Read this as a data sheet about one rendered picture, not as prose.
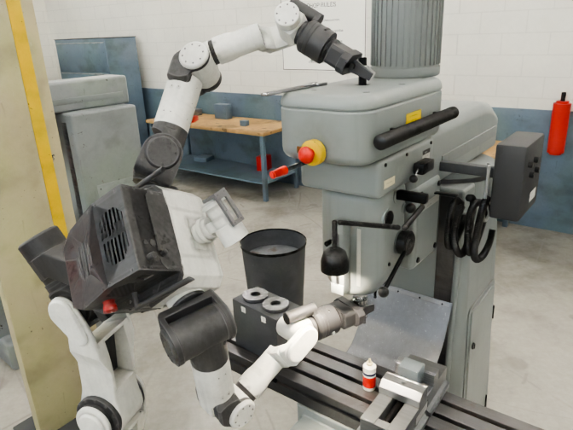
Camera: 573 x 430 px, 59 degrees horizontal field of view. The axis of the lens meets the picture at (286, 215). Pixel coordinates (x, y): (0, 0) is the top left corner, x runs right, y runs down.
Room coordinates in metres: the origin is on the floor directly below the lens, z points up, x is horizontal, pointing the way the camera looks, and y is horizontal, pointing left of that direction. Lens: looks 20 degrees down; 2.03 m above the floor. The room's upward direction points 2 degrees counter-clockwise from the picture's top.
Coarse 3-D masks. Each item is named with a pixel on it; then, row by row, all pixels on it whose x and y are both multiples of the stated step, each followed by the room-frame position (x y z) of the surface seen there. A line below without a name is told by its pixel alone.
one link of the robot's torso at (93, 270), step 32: (128, 192) 1.04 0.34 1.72; (160, 192) 1.12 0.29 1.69; (96, 224) 1.03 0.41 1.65; (128, 224) 0.98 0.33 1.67; (160, 224) 1.04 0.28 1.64; (192, 224) 1.13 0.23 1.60; (64, 256) 1.12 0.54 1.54; (96, 256) 1.00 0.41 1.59; (128, 256) 0.94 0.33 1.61; (160, 256) 0.98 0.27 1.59; (192, 256) 1.06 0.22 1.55; (96, 288) 0.97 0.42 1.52; (128, 288) 0.98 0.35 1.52; (160, 288) 1.01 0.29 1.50; (192, 288) 1.02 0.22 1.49
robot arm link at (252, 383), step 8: (264, 352) 1.16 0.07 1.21; (264, 360) 1.13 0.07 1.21; (272, 360) 1.13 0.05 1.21; (256, 368) 1.12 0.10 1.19; (264, 368) 1.12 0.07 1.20; (272, 368) 1.12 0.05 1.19; (280, 368) 1.13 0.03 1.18; (240, 376) 1.12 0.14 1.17; (248, 376) 1.10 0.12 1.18; (256, 376) 1.10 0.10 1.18; (264, 376) 1.10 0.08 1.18; (272, 376) 1.11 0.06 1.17; (240, 384) 1.09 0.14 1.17; (248, 384) 1.08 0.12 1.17; (256, 384) 1.08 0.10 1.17; (264, 384) 1.09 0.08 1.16; (240, 392) 1.05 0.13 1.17; (248, 392) 1.07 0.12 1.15; (256, 392) 1.08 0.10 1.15
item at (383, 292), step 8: (400, 232) 1.31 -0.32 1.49; (408, 232) 1.29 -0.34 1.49; (400, 240) 1.28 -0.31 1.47; (408, 240) 1.29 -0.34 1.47; (400, 248) 1.28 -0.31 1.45; (408, 248) 1.29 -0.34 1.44; (400, 256) 1.26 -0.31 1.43; (392, 272) 1.22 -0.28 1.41; (384, 288) 1.17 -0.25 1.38; (384, 296) 1.17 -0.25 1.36
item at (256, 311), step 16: (256, 288) 1.62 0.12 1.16; (240, 304) 1.55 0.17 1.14; (256, 304) 1.53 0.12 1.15; (272, 304) 1.52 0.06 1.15; (288, 304) 1.50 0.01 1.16; (240, 320) 1.55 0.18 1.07; (256, 320) 1.49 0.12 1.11; (272, 320) 1.44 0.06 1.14; (240, 336) 1.56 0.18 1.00; (256, 336) 1.50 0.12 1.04; (272, 336) 1.44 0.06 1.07; (256, 352) 1.50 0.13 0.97
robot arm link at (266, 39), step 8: (256, 24) 1.41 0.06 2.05; (256, 32) 1.39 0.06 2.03; (264, 32) 1.45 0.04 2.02; (272, 32) 1.46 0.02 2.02; (256, 40) 1.39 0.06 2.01; (264, 40) 1.44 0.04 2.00; (272, 40) 1.44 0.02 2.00; (280, 40) 1.44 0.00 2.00; (256, 48) 1.40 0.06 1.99; (264, 48) 1.41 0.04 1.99; (272, 48) 1.43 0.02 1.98; (280, 48) 1.44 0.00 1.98
